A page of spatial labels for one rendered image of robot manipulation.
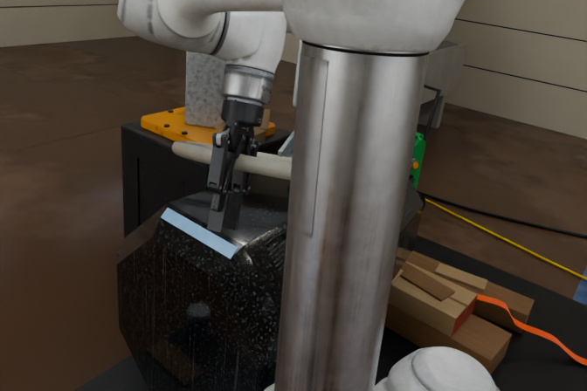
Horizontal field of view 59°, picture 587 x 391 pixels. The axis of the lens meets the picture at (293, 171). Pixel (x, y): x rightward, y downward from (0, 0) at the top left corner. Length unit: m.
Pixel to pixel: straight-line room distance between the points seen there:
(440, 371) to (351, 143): 0.38
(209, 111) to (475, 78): 4.63
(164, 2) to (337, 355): 0.58
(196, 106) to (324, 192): 2.09
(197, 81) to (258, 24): 1.55
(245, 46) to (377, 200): 0.55
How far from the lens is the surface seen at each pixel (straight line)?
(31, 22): 8.04
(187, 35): 0.85
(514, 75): 6.54
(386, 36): 0.37
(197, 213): 1.64
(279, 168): 0.92
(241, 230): 1.56
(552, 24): 6.42
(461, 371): 0.72
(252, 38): 0.92
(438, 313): 2.41
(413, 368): 0.70
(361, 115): 0.39
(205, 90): 2.45
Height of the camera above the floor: 1.61
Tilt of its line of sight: 23 degrees down
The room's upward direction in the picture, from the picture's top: 6 degrees clockwise
